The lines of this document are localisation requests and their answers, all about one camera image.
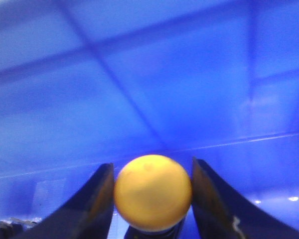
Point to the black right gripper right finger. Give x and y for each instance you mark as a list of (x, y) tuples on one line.
[(222, 213)]

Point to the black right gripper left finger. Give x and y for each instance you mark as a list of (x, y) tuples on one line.
[(86, 215)]

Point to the yellow push button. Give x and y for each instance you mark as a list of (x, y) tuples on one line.
[(153, 194)]

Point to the blue crate upper right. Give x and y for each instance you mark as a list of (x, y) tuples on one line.
[(85, 82)]

